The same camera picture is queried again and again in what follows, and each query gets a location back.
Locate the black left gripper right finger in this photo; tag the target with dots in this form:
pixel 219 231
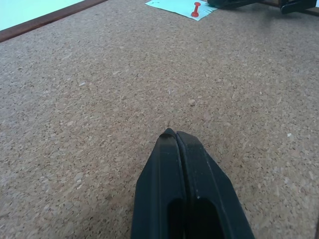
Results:
pixel 209 184

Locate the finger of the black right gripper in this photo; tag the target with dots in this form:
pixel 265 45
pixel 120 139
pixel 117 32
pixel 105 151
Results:
pixel 299 6
pixel 231 3

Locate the cork board with wooden frame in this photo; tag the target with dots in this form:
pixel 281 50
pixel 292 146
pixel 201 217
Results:
pixel 99 99

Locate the green note with handwriting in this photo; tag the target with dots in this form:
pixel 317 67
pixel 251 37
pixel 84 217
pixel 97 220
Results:
pixel 174 6

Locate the red pushpin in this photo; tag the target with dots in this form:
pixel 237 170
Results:
pixel 195 10

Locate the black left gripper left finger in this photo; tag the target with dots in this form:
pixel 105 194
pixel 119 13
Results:
pixel 159 179

